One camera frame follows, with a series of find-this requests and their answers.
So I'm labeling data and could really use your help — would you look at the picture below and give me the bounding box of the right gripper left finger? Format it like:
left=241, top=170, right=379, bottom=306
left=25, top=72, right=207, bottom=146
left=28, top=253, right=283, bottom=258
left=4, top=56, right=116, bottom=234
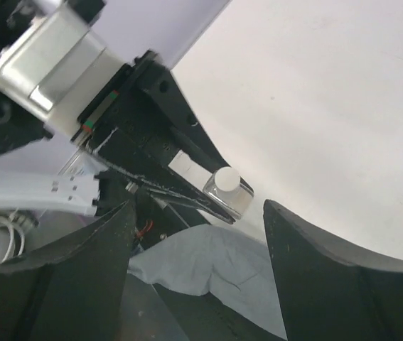
left=0, top=200, right=136, bottom=340

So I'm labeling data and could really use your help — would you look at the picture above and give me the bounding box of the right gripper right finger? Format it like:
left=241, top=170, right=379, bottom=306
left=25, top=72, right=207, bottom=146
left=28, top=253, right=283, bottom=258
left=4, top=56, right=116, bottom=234
left=263, top=200, right=403, bottom=340

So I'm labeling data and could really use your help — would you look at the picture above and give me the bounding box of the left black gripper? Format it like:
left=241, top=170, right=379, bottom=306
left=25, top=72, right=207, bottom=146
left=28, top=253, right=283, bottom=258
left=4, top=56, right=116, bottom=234
left=71, top=50, right=235, bottom=224

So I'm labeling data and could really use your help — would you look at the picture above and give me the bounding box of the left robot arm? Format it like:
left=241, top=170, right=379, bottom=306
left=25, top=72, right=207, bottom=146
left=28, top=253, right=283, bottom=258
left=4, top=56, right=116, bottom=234
left=0, top=1, right=254, bottom=224

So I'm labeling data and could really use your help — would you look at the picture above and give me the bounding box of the grey shirt sleeve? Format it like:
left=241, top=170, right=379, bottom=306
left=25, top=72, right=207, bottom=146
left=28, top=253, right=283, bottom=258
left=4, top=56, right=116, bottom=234
left=128, top=224, right=286, bottom=339

